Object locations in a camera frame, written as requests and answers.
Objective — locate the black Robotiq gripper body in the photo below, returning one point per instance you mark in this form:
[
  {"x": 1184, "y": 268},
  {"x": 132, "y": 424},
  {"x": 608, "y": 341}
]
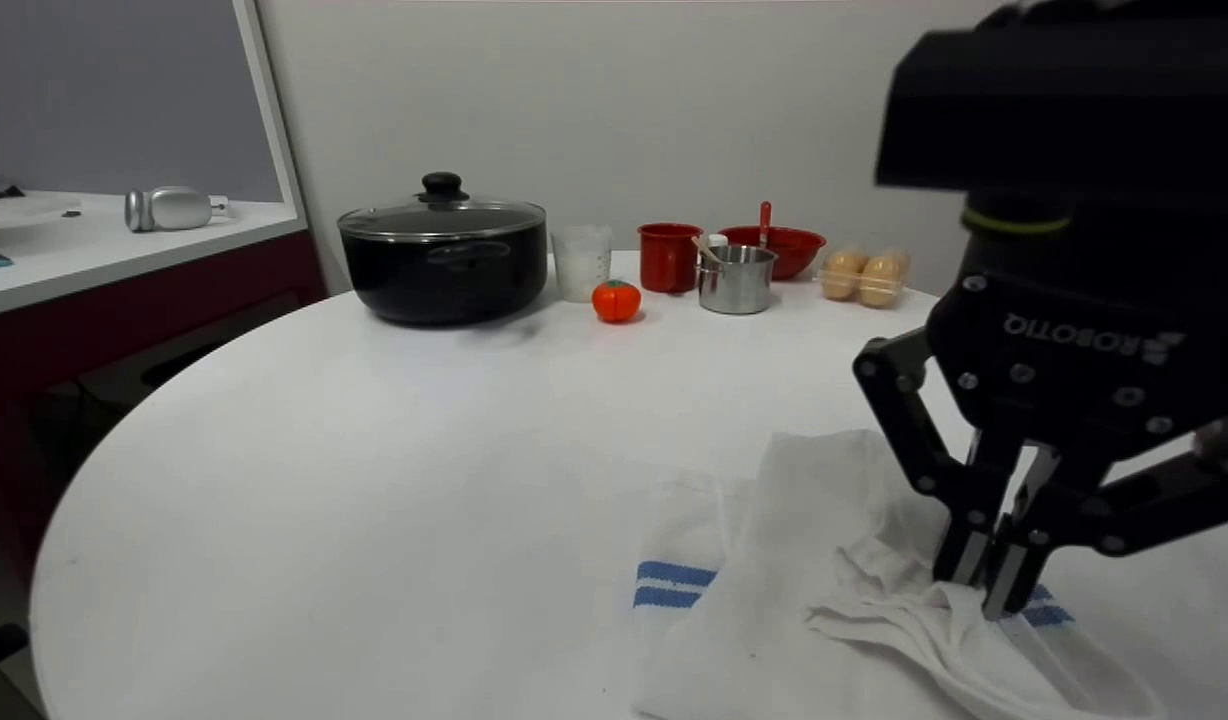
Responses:
[{"x": 1094, "y": 345}]

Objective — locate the black cooking pot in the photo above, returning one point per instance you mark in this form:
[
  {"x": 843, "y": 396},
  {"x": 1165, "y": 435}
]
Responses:
[{"x": 439, "y": 282}]

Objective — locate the red mug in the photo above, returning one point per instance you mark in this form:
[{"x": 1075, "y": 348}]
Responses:
[{"x": 669, "y": 257}]

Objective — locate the red spoon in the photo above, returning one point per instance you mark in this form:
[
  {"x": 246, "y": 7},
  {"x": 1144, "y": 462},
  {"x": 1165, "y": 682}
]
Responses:
[{"x": 764, "y": 223}]

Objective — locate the glass pot lid black knob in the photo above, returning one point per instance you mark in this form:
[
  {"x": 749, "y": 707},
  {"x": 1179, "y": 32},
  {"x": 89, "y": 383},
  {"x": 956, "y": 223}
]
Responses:
[{"x": 442, "y": 212}]

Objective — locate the white towel with blue stripes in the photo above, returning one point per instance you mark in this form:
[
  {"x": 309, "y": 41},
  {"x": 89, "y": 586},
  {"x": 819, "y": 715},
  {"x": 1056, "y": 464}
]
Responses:
[{"x": 773, "y": 626}]

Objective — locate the small steel cup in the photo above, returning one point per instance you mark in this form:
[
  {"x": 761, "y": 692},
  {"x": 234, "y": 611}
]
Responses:
[{"x": 736, "y": 284}]

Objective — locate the red bowl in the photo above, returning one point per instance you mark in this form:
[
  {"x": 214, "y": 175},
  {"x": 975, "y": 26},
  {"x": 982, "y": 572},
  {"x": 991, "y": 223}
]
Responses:
[{"x": 798, "y": 248}]

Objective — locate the small orange tomato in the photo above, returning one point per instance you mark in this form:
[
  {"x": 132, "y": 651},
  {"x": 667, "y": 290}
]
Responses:
[{"x": 618, "y": 303}]

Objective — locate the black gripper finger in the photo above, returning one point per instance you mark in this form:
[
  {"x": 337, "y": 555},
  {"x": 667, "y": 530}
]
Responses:
[
  {"x": 953, "y": 464},
  {"x": 1144, "y": 502}
]

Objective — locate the silver metal bottle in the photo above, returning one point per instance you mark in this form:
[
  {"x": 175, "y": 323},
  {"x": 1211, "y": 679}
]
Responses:
[{"x": 175, "y": 208}]

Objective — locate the small white utensil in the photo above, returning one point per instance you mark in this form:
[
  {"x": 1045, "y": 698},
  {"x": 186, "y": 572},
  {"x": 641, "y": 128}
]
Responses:
[{"x": 708, "y": 246}]

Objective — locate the tan wooden egg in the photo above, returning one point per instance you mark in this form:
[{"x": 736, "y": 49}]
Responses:
[{"x": 847, "y": 274}]

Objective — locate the grey panel with white frame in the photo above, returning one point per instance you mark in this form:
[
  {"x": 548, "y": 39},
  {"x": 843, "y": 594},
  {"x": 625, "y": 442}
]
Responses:
[{"x": 106, "y": 94}]

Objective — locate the translucent plastic cup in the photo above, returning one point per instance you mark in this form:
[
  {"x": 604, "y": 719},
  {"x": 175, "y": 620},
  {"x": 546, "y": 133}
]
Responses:
[{"x": 584, "y": 262}]

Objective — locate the tan bread rolls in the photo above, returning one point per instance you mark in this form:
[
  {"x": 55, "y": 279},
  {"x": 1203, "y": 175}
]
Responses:
[{"x": 880, "y": 282}]

